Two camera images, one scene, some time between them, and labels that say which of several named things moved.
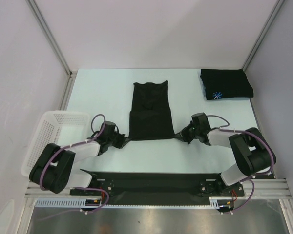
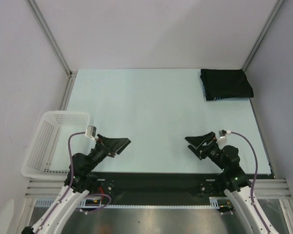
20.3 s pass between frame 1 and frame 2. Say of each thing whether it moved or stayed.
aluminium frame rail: stayed
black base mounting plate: stayed
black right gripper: moved
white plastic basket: stayed
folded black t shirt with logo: stayed
